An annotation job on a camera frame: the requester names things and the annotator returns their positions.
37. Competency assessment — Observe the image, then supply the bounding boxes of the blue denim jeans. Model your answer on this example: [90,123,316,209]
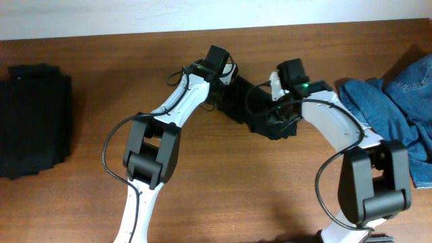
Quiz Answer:
[338,54,431,188]

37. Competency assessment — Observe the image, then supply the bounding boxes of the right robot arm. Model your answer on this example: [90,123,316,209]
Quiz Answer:
[269,59,412,243]

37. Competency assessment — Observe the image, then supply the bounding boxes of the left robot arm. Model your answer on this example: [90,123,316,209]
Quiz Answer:
[114,45,238,243]

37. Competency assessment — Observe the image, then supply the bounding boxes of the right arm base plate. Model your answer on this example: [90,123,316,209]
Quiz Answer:
[364,235,395,243]

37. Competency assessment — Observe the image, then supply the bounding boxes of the black fabric storage container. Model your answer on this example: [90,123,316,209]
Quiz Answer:
[1,64,73,180]

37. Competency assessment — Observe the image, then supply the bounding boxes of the black t-shirt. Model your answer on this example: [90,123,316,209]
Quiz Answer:
[206,76,299,140]

